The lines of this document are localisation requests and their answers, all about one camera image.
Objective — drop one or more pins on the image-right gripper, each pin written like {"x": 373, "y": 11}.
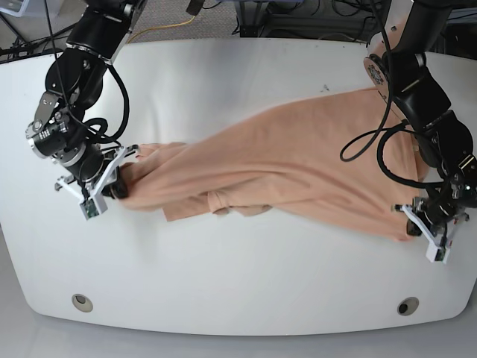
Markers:
{"x": 437, "y": 212}

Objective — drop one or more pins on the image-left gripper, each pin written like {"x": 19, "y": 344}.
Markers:
{"x": 86, "y": 164}

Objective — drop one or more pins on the peach T-shirt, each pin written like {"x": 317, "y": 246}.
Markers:
{"x": 284, "y": 158}

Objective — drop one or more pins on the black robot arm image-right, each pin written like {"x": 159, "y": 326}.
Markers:
{"x": 397, "y": 66}

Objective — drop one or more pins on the clear plastic storage box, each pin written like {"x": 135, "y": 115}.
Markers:
{"x": 13, "y": 7}

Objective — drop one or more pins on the image-left white wrist camera mount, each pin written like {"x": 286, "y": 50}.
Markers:
{"x": 91, "y": 196}

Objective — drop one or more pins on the image-right white wrist camera mount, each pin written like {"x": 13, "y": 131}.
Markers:
{"x": 439, "y": 239}

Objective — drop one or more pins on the right table cable grommet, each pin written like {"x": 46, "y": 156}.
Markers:
{"x": 408, "y": 306}

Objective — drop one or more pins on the table cable grommet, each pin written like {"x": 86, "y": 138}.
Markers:
{"x": 82, "y": 303}
{"x": 408, "y": 306}

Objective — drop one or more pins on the left table cable grommet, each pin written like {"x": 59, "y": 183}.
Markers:
{"x": 82, "y": 303}

